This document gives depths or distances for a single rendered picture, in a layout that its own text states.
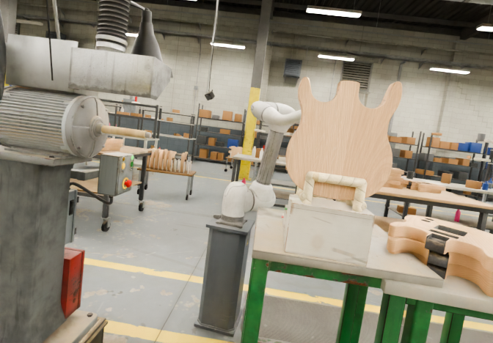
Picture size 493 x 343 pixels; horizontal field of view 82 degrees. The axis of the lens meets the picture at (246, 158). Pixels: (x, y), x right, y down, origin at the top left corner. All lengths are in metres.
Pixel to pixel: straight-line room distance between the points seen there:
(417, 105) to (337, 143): 12.66
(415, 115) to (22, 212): 13.16
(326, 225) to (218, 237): 1.03
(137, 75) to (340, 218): 0.84
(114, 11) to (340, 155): 0.93
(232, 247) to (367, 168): 1.13
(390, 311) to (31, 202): 1.37
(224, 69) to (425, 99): 8.31
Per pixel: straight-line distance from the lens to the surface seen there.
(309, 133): 0.99
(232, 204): 1.86
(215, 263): 1.97
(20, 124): 1.36
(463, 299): 1.18
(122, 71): 1.11
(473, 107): 14.70
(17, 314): 1.60
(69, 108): 1.26
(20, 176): 1.41
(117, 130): 1.26
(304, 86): 1.00
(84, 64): 1.19
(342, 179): 0.98
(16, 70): 1.45
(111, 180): 1.53
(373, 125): 1.03
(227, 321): 2.13
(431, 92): 13.92
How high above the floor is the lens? 1.31
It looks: 5 degrees down
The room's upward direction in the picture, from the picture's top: 8 degrees clockwise
